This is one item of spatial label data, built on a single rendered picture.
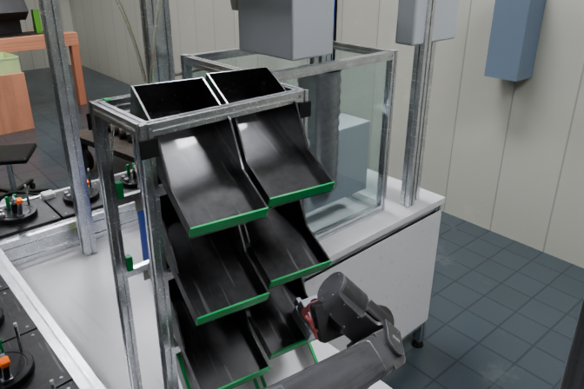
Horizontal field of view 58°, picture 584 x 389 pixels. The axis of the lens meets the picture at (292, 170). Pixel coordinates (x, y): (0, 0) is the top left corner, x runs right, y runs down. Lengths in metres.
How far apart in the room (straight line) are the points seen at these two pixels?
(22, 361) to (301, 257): 0.77
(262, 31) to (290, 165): 1.02
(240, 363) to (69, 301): 0.95
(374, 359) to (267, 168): 0.38
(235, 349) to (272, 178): 0.33
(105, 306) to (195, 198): 1.01
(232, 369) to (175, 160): 0.39
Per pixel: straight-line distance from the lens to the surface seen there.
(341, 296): 0.81
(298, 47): 1.81
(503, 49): 3.60
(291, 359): 1.21
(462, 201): 4.23
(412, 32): 2.11
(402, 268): 2.44
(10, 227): 2.17
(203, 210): 0.83
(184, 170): 0.88
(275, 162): 0.95
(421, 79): 2.19
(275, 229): 1.03
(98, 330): 1.72
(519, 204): 4.00
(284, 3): 1.81
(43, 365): 1.48
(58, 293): 1.92
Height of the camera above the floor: 1.90
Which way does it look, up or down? 23 degrees down
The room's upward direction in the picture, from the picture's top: straight up
